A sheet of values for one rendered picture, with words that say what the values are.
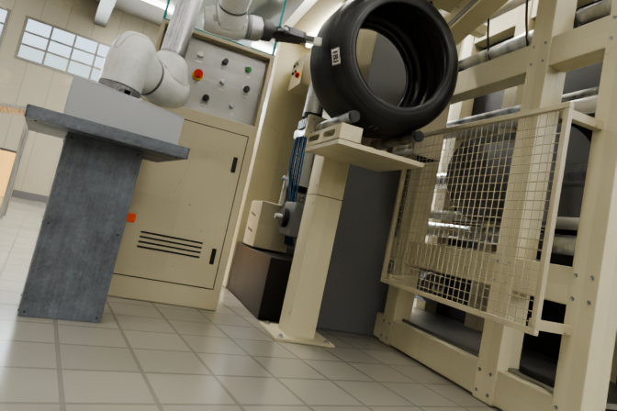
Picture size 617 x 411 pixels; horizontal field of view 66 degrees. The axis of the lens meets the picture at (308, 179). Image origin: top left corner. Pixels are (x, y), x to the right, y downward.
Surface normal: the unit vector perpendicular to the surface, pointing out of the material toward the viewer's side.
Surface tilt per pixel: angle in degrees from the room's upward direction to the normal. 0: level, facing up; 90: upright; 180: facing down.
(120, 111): 90
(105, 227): 90
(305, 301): 90
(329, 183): 90
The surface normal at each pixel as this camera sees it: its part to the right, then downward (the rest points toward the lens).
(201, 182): 0.34, -0.03
